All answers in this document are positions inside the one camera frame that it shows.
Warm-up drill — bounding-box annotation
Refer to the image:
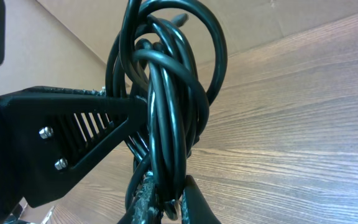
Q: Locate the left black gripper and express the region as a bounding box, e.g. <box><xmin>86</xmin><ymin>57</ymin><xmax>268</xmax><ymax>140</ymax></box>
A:
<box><xmin>0</xmin><ymin>86</ymin><xmax>147</xmax><ymax>223</ymax></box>

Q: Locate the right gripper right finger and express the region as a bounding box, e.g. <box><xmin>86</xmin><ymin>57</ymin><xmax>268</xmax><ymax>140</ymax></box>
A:
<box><xmin>181</xmin><ymin>175</ymin><xmax>221</xmax><ymax>224</ymax></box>

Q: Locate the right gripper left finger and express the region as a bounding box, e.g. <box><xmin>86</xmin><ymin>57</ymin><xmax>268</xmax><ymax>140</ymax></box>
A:
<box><xmin>118</xmin><ymin>171</ymin><xmax>160</xmax><ymax>224</ymax></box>

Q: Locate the cardboard back panel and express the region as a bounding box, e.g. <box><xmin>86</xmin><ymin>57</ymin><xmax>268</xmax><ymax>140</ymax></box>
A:
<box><xmin>0</xmin><ymin>0</ymin><xmax>358</xmax><ymax>99</ymax></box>

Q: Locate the black usb cable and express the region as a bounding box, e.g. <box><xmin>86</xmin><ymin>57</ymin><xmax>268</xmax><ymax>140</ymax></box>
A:
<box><xmin>104</xmin><ymin>0</ymin><xmax>229</xmax><ymax>221</ymax></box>

